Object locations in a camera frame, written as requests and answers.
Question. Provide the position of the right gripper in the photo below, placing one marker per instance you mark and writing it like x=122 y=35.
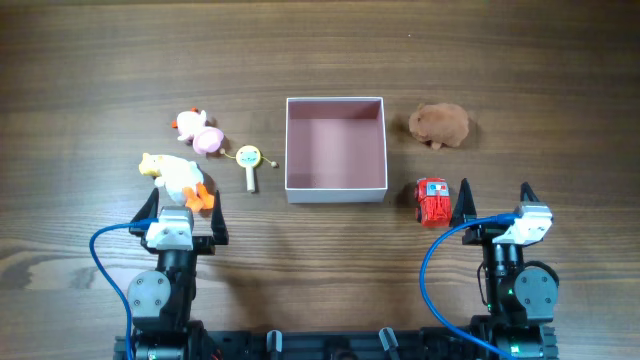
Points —
x=477 y=236

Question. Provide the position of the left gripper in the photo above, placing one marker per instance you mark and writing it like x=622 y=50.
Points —
x=203 y=244

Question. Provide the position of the white yellow duck toy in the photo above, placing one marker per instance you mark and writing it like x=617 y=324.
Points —
x=182 y=179

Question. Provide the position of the red toy car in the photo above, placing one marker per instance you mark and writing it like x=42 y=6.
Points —
x=433 y=202

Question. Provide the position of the wooden cat rattle drum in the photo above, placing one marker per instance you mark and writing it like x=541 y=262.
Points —
x=249 y=157

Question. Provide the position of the brown plush animal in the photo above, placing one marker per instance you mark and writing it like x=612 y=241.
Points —
x=439 y=124

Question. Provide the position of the pink duck toy with hat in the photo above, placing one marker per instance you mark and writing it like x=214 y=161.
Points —
x=193 y=128

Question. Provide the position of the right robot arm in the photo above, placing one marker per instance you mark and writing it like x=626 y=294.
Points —
x=520 y=295

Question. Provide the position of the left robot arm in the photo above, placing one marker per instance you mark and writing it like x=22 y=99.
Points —
x=160 y=300

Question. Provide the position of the white box pink interior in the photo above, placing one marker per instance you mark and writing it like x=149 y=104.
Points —
x=335 y=150

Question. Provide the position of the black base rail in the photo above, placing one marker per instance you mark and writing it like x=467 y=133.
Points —
x=384 y=344

